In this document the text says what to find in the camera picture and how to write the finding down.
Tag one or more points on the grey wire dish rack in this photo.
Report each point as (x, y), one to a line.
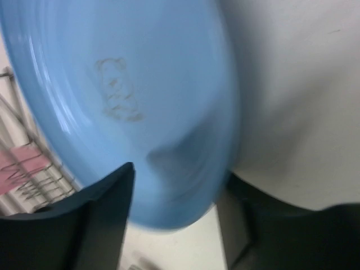
(18, 128)

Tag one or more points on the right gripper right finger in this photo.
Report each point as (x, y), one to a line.
(260, 231)

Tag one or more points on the blue plate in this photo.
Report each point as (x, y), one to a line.
(153, 83)

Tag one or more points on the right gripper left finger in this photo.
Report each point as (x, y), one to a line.
(82, 231)

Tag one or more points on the pink plate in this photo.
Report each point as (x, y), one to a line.
(18, 164)

